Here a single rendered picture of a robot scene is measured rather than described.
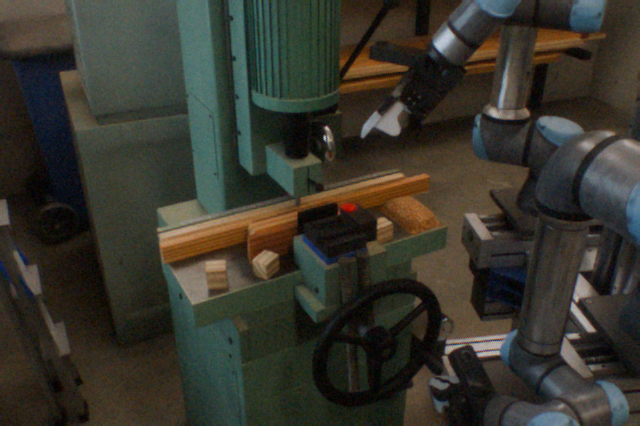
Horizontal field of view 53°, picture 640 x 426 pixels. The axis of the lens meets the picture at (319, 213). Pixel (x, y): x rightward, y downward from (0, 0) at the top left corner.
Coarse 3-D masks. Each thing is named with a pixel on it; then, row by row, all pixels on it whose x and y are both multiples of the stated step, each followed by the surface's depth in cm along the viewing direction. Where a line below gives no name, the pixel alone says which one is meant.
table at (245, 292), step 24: (384, 216) 149; (408, 240) 141; (432, 240) 145; (168, 264) 132; (192, 264) 132; (240, 264) 132; (288, 264) 132; (192, 288) 124; (240, 288) 125; (264, 288) 127; (288, 288) 130; (192, 312) 122; (216, 312) 124; (240, 312) 127; (312, 312) 125
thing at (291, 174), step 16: (272, 144) 142; (272, 160) 141; (288, 160) 135; (304, 160) 135; (320, 160) 135; (272, 176) 143; (288, 176) 135; (304, 176) 134; (320, 176) 136; (288, 192) 137; (304, 192) 136
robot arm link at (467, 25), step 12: (468, 0) 107; (480, 0) 105; (492, 0) 105; (504, 0) 104; (516, 0) 105; (456, 12) 109; (468, 12) 107; (480, 12) 106; (492, 12) 105; (504, 12) 106; (456, 24) 109; (468, 24) 108; (480, 24) 107; (492, 24) 107; (468, 36) 109; (480, 36) 109
